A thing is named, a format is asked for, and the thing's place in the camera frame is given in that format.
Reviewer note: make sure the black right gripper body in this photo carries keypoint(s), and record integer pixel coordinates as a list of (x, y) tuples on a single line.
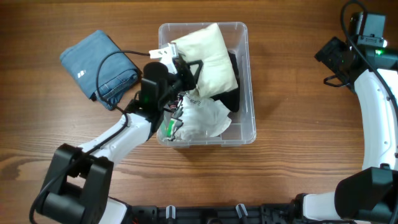
[(334, 50)]

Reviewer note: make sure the clear plastic storage bin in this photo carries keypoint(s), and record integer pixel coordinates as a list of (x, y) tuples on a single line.
[(242, 129)]

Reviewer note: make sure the black garment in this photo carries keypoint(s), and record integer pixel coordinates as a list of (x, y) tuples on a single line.
[(231, 98)]

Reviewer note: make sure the cream cloth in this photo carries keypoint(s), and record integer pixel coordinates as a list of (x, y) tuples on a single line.
[(217, 75)]

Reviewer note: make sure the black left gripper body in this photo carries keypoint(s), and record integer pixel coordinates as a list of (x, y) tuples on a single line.
[(184, 81)]

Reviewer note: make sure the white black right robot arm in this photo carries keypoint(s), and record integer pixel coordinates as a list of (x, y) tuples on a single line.
[(370, 71)]

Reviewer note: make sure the white printed t-shirt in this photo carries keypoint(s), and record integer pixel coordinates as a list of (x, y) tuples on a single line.
[(197, 118)]

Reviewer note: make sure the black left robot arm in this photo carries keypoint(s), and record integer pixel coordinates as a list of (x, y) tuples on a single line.
[(76, 186)]

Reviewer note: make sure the blue jeans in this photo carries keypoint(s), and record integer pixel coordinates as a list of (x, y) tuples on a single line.
[(99, 69)]

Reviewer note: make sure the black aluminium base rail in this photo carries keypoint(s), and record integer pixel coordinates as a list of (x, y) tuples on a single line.
[(278, 213)]

